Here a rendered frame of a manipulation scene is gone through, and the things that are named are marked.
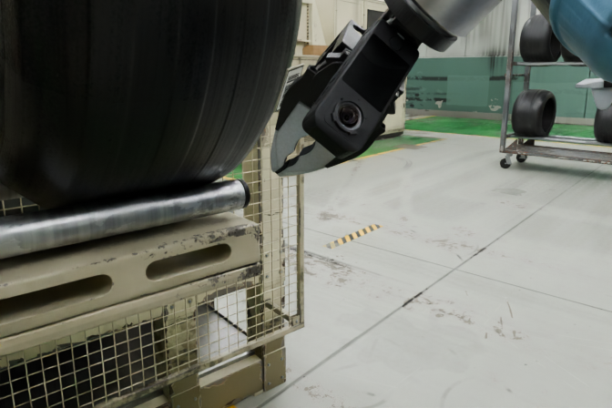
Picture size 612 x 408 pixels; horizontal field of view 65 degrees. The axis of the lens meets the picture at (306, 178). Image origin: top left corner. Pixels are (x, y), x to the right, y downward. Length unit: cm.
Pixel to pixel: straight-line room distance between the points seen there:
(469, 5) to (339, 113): 12
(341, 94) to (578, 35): 15
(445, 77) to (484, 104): 114
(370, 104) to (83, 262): 38
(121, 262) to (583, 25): 51
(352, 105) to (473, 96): 1175
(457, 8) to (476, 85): 1168
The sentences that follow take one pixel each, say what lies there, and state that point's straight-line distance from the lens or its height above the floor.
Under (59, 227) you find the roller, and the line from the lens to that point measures 61.
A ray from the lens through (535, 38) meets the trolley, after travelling 576.
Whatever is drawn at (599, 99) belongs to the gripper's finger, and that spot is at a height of 102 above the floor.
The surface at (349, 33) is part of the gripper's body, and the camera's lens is 45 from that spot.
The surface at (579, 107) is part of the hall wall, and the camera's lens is 1146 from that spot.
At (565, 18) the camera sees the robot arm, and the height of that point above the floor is 110.
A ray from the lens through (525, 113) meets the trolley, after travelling 576.
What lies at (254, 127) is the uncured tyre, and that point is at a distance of 60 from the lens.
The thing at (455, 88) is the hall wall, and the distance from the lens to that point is 1226.
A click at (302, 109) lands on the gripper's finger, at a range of 44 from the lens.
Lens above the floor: 108
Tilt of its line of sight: 12 degrees down
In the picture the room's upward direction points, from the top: straight up
